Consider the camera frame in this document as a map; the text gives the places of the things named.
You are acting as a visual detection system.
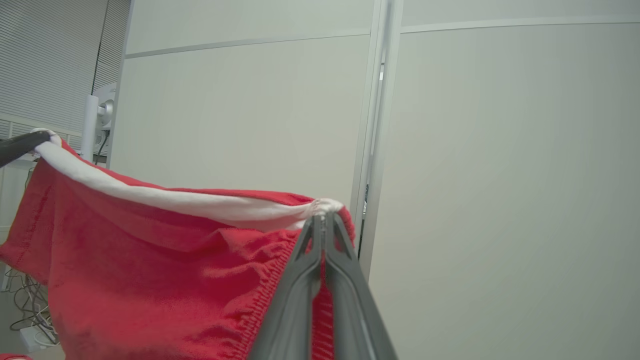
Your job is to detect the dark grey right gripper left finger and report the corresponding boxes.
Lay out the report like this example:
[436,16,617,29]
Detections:
[249,216,323,360]

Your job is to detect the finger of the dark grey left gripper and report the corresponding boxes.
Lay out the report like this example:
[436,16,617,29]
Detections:
[0,131,51,168]

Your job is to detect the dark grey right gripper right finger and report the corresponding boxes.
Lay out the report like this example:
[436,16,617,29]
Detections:
[325,214,398,360]

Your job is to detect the red shorts with white band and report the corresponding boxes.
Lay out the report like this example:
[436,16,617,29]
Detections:
[0,129,357,360]

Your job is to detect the white stand pole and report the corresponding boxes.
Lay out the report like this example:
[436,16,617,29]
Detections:
[81,95,100,162]

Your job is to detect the grey monitor back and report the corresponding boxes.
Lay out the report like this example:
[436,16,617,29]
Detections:
[95,82,117,132]

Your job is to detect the grey window blind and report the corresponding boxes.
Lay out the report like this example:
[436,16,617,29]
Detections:
[0,0,132,138]

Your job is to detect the white power strip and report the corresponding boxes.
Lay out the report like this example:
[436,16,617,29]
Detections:
[20,325,60,352]

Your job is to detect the tangled floor cables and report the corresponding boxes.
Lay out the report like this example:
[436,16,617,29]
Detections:
[2,267,60,346]

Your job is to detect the grey partition post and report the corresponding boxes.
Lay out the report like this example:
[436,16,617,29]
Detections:
[349,0,404,281]

